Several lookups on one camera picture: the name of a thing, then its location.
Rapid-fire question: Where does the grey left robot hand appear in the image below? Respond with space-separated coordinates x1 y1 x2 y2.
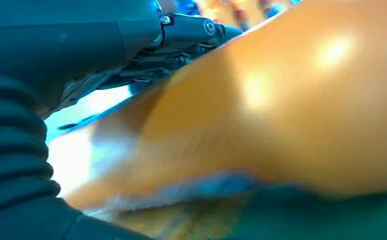
0 0 245 240

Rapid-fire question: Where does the orange detergent bottle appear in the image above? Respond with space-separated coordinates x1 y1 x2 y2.
62 0 387 215
236 0 302 27

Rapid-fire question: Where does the green table mat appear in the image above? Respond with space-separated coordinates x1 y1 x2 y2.
226 185 387 240

